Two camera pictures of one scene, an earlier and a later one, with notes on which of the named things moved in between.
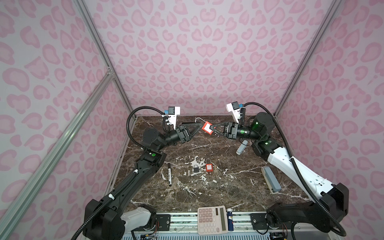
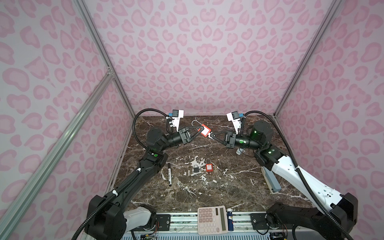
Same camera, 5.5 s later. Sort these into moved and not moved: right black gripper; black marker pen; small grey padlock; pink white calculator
Moved: right black gripper
Not moved: pink white calculator; small grey padlock; black marker pen
